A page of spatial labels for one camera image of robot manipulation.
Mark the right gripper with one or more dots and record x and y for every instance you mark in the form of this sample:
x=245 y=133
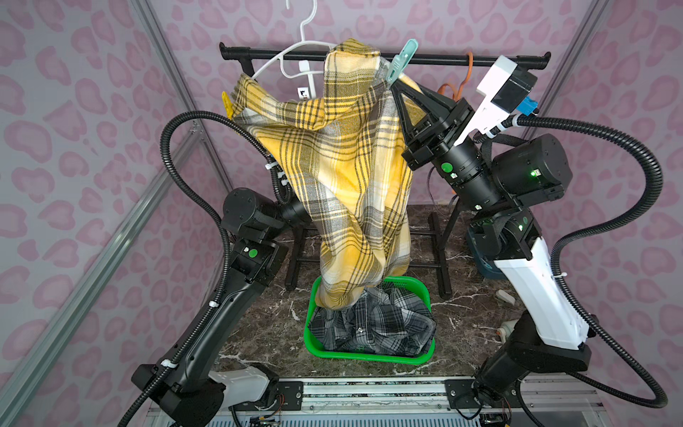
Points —
x=435 y=132

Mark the orange plastic hanger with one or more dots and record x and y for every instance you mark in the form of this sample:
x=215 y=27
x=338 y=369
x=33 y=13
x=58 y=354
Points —
x=456 y=92

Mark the yellow plaid shirt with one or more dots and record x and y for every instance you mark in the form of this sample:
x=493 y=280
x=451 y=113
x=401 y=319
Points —
x=343 y=155

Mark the white plastic hanger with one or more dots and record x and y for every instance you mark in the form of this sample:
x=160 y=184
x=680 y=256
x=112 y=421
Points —
x=303 y=52

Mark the yellow clothespin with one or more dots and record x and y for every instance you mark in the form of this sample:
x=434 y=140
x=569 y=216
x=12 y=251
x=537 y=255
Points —
x=228 y=105

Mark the grey plaid shirt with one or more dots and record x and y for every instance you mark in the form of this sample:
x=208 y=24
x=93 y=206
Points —
x=389 y=320

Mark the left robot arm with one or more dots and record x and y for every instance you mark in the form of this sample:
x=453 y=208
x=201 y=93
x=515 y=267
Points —
x=249 y=224

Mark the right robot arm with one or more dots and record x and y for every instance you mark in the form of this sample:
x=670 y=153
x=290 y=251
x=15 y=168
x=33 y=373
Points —
x=499 y=176

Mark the dark teal plastic bin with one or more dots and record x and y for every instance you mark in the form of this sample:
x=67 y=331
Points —
x=487 y=269

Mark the black clothes rack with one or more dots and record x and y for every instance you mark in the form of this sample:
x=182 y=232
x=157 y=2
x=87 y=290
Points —
x=246 y=56

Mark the beige power adapter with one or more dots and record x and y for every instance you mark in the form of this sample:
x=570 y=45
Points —
x=506 y=329

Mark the green plastic basket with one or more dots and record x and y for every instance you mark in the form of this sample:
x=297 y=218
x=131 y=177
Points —
x=316 y=349

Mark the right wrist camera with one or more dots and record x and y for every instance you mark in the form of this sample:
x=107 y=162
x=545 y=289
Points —
x=505 y=87

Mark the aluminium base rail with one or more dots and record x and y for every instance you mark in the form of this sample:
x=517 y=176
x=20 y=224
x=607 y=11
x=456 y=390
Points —
x=555 y=400

